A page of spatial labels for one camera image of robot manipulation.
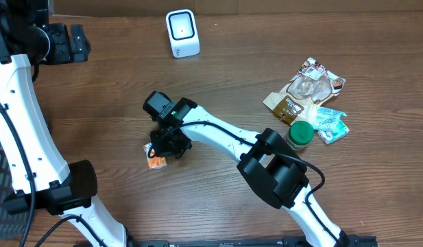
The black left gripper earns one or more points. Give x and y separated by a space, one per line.
66 53

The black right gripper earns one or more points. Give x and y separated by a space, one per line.
165 149

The orange Kleenex tissue pack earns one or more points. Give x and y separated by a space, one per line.
153 161

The green lid jar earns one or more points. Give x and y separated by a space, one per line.
299 135

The brown Pantree snack pouch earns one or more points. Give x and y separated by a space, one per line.
301 98

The teal wet wipes pack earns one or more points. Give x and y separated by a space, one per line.
327 119

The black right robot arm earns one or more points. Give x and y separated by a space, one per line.
273 171

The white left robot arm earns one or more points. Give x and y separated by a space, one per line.
41 178

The white barcode scanner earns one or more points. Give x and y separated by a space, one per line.
183 35

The brown cardboard backdrop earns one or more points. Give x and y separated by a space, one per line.
135 8

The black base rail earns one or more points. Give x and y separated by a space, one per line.
355 241

